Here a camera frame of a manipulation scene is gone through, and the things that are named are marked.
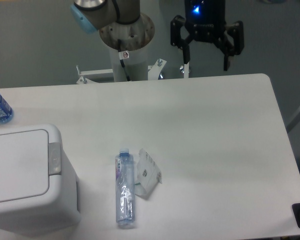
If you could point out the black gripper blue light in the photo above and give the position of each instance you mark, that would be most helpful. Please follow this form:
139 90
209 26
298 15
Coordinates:
205 22

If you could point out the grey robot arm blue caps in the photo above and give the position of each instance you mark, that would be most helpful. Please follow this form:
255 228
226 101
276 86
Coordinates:
93 15

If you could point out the grey trash can push button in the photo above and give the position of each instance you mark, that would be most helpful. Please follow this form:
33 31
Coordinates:
54 159

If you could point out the white trash can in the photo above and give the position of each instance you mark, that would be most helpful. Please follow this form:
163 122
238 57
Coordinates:
32 202

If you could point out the clear crumpled plastic bag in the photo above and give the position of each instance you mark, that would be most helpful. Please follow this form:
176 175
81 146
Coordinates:
148 174

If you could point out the clear empty plastic bottle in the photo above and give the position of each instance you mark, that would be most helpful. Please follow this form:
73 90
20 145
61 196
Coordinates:
125 202

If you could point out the white bracket with bolt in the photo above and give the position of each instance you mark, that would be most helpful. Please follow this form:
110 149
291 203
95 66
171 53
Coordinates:
185 70

